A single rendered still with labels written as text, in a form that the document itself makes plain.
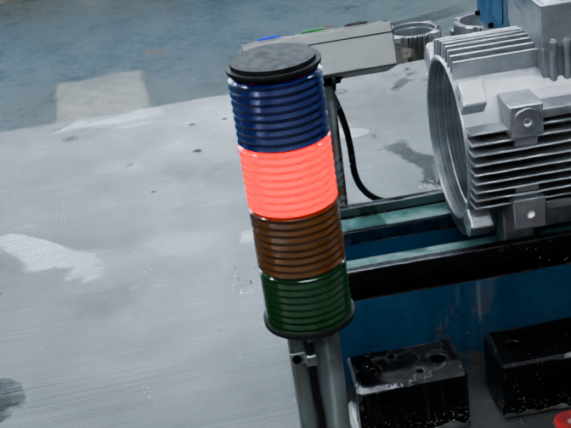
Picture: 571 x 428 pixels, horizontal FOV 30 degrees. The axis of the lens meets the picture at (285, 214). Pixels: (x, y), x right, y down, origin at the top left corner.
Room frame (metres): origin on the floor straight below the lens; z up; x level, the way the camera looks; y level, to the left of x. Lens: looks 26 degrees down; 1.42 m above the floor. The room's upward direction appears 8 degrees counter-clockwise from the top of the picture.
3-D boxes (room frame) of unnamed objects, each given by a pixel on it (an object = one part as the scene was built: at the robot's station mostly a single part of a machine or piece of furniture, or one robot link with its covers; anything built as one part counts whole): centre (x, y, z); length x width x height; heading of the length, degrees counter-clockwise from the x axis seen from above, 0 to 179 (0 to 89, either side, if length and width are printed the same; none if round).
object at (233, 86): (0.63, -0.01, 1.19); 0.06 x 0.06 x 0.04
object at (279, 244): (0.63, -0.01, 1.10); 0.06 x 0.06 x 0.04
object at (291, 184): (0.63, -0.01, 1.14); 0.06 x 0.06 x 0.04
